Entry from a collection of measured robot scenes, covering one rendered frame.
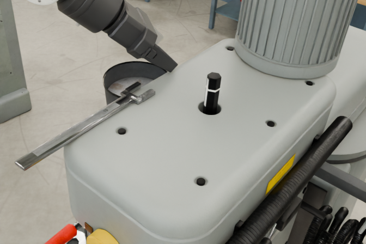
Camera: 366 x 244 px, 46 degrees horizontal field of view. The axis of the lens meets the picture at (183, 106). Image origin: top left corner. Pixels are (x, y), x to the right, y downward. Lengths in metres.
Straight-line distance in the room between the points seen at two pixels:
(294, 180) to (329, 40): 0.25
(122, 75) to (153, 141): 2.64
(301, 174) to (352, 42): 0.63
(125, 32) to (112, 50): 3.90
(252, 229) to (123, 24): 0.37
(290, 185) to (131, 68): 2.62
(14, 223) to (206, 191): 2.52
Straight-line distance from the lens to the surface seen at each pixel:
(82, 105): 3.83
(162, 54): 0.74
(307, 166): 0.75
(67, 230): 0.75
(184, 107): 0.68
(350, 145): 1.23
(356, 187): 1.01
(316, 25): 0.75
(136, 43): 0.72
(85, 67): 4.34
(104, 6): 0.70
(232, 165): 0.59
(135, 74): 3.27
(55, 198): 3.09
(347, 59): 1.19
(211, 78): 0.65
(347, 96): 1.08
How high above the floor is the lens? 2.30
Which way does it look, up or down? 37 degrees down
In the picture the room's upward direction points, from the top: 5 degrees clockwise
